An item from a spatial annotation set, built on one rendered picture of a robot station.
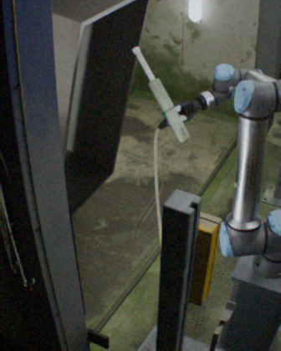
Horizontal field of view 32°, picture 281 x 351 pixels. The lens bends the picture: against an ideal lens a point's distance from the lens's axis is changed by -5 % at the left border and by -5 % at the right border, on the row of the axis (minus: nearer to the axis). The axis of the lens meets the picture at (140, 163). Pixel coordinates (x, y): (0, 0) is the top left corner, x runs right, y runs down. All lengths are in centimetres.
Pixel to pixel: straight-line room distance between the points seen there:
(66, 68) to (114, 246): 144
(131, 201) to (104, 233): 35
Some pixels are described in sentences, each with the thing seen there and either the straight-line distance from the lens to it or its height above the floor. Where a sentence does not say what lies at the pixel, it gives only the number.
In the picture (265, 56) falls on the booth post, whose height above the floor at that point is 71.
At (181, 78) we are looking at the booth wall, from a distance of 443.
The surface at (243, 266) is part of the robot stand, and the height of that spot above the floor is 64.
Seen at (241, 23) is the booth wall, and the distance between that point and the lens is 402.
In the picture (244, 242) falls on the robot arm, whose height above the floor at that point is 86.
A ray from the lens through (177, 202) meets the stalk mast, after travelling 98.
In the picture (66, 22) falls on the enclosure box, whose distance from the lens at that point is 193.
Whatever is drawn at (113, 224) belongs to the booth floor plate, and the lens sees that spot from 329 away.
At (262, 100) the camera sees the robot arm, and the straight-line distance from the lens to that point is 179.
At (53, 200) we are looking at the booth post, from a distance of 149.
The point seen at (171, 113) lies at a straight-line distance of 227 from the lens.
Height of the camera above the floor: 228
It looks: 36 degrees down
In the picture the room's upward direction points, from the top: straight up
